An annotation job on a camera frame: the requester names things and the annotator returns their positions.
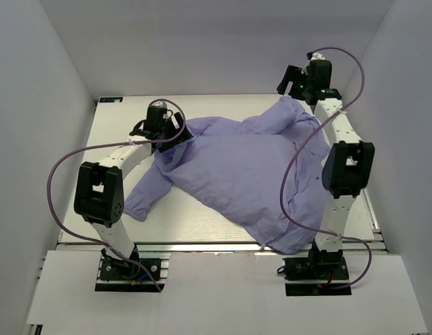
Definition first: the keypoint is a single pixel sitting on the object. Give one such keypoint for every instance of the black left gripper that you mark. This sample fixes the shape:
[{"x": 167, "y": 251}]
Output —
[{"x": 185, "y": 136}]

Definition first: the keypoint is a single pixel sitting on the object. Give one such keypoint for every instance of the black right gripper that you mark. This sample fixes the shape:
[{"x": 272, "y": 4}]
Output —
[{"x": 293, "y": 75}]

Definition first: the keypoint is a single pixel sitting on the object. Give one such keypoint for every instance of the lilac zip jacket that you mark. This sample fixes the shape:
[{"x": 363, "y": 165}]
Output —
[{"x": 262, "y": 173}]

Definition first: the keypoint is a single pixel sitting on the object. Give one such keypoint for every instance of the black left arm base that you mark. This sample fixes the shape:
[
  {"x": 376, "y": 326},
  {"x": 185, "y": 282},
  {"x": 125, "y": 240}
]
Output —
[{"x": 115, "y": 275}]

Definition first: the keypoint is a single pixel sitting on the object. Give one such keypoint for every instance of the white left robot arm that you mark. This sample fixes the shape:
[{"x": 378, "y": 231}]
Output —
[{"x": 99, "y": 194}]

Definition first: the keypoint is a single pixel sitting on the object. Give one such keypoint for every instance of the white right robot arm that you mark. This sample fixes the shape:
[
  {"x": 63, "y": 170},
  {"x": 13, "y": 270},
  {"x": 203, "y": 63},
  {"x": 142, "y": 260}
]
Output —
[{"x": 347, "y": 168}]

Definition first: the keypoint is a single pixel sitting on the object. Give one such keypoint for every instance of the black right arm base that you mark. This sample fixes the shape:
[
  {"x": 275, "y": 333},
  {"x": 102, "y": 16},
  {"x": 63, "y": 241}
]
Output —
[{"x": 303, "y": 280}]

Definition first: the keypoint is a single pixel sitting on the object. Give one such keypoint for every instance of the blue label sticker left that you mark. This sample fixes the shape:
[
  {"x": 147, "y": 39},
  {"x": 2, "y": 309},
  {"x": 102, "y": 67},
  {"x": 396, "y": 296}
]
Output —
[{"x": 110, "y": 100}]

